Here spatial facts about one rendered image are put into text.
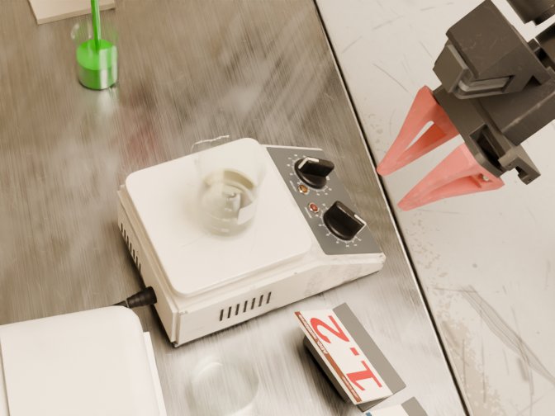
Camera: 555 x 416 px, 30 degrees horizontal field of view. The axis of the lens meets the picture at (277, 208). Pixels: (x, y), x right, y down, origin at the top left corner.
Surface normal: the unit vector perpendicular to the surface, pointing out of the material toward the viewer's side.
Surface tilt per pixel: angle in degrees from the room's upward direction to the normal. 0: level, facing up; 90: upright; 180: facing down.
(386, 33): 0
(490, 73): 90
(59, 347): 0
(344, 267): 90
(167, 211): 0
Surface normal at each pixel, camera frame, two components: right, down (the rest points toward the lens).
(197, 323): 0.43, 0.78
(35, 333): 0.07, -0.66
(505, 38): -0.50, -0.22
